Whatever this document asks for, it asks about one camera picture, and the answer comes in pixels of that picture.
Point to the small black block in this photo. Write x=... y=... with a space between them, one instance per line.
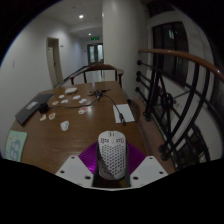
x=43 y=108

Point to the side door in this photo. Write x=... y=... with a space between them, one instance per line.
x=54 y=61

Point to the dark framed window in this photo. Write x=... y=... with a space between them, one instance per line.
x=170 y=50

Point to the wooden chair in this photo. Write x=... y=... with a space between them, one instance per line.
x=98 y=67

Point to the white flat card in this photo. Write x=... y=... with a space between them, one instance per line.
x=71 y=90

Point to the small tan sticker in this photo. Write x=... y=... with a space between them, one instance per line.
x=43 y=117

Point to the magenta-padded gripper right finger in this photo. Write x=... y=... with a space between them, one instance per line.
x=148 y=168

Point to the black closed laptop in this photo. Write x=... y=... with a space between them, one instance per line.
x=31 y=106

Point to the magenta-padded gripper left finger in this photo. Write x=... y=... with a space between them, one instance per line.
x=75 y=168

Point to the green exit sign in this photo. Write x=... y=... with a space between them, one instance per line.
x=95 y=38

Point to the wood-topped black metal railing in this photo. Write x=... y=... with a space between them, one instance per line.
x=186 y=56

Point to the glazed double door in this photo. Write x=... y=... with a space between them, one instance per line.
x=95 y=54

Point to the small pink sticker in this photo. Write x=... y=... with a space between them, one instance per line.
x=82 y=110
x=51 y=116

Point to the white wall switch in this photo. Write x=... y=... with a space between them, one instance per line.
x=14 y=63

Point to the mint green printed mouse pad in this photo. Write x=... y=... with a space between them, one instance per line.
x=15 y=145

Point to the white paper sheet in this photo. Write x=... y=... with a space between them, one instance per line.
x=125 y=111

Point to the white perforated computer mouse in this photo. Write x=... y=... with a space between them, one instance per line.
x=111 y=155

